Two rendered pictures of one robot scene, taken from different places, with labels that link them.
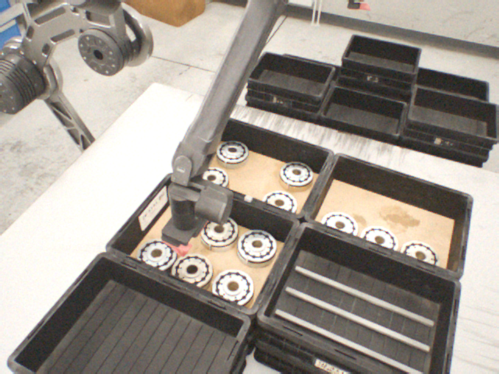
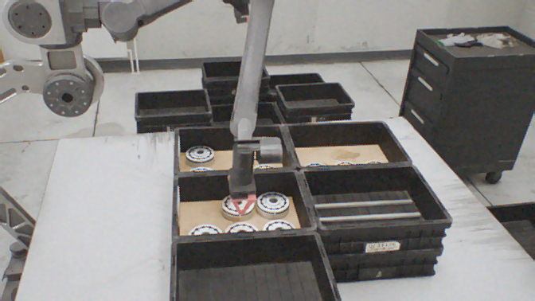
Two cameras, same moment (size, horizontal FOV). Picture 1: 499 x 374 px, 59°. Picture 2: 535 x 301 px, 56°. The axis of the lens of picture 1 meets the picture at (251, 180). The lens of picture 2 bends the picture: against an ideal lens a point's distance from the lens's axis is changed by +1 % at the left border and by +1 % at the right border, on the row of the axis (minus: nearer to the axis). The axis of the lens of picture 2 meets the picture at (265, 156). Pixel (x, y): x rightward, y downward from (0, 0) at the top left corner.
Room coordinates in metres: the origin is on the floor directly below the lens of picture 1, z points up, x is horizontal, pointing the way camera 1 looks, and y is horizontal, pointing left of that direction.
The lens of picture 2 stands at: (-0.36, 0.66, 1.84)
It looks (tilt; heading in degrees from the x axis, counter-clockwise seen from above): 33 degrees down; 328
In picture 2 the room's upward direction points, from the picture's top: 3 degrees clockwise
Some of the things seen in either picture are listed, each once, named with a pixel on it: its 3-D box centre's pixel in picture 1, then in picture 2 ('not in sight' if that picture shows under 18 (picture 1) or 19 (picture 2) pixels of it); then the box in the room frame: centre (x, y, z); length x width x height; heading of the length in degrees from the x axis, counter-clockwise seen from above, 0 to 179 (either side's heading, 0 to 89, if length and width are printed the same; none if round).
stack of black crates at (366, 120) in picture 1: (357, 134); (244, 140); (1.84, -0.56, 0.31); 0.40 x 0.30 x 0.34; 71
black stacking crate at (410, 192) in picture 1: (385, 221); (342, 157); (0.78, -0.38, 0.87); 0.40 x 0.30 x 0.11; 68
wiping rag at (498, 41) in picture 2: not in sight; (497, 39); (1.37, -1.94, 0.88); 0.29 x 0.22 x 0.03; 71
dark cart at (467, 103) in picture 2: not in sight; (462, 111); (1.36, -1.82, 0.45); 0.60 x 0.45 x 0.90; 71
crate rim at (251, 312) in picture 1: (206, 237); (240, 203); (0.66, 0.10, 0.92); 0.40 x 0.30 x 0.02; 68
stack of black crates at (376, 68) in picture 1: (373, 87); (234, 102); (2.22, -0.68, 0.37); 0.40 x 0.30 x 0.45; 71
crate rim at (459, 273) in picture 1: (390, 209); (344, 145); (0.78, -0.38, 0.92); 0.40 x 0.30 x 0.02; 68
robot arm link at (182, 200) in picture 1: (185, 198); (245, 154); (0.59, 0.13, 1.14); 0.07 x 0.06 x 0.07; 70
